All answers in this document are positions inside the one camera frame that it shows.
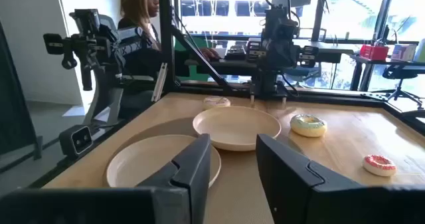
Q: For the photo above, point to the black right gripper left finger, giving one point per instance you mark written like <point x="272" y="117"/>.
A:
<point x="186" y="184"/>

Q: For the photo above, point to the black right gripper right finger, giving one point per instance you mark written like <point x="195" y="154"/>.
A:
<point x="292" y="190"/>

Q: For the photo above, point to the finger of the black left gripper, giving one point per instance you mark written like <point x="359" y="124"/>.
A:
<point x="308" y="56"/>
<point x="255" y="51"/>

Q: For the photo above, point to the lilac donut dark drizzle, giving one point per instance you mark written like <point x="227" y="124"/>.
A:
<point x="216" y="102"/>

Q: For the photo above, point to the yellow donut pale blue icing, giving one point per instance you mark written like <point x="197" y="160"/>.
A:
<point x="308" y="128"/>

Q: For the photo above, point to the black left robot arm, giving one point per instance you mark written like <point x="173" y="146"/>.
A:
<point x="270" y="81"/>

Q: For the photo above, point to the person's hand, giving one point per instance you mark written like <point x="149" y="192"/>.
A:
<point x="210" y="53"/>

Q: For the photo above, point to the flat beige plate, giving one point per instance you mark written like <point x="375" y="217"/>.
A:
<point x="142" y="161"/>

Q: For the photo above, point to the round brown placemat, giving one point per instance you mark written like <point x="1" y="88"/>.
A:
<point x="239" y="177"/>

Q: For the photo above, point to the red box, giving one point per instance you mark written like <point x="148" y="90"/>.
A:
<point x="374" y="52"/>

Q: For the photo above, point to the deep beige bowl plate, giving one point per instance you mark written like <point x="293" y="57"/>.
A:
<point x="235" y="127"/>

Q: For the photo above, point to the black desk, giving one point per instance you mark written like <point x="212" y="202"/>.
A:
<point x="388" y="64"/>

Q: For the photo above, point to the pink sprinkled donut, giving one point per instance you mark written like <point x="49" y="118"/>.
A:
<point x="379" y="167"/>

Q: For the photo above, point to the black office chair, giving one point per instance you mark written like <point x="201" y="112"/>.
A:
<point x="400" y="81"/>

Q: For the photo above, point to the white printed box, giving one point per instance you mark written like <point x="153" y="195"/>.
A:
<point x="403" y="52"/>

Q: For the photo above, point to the white strip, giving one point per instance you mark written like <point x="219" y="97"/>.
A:
<point x="159" y="82"/>

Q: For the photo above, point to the person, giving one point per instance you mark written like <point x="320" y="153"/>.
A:
<point x="139" y="44"/>

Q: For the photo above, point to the dark panel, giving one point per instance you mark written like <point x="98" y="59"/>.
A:
<point x="15" y="101"/>

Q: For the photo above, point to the black diagonal frame brace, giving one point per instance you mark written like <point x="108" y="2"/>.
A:
<point x="202" y="58"/>

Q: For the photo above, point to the black upright frame post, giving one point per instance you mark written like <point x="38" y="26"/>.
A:
<point x="166" y="34"/>

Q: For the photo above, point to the black table-level camera box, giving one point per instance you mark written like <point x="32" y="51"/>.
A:
<point x="77" y="140"/>

